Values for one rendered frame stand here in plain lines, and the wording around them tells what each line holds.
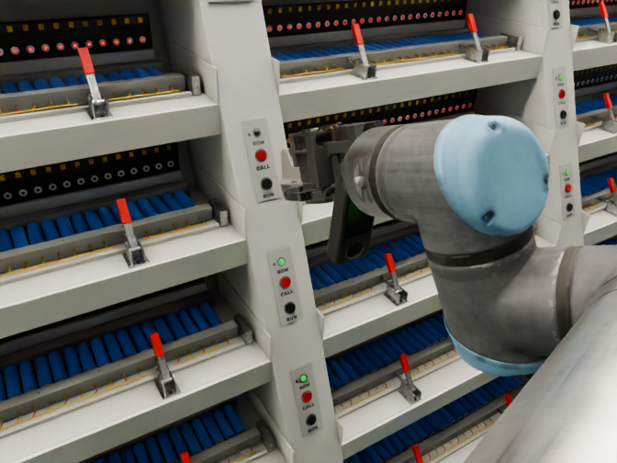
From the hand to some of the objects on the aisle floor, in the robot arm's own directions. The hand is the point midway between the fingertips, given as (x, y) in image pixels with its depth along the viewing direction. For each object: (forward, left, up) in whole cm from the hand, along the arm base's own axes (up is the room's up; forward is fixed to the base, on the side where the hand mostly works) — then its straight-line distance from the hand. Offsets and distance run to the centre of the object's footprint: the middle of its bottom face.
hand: (291, 186), depth 71 cm
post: (+17, -77, -98) cm, 126 cm away
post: (+27, -8, -100) cm, 104 cm away
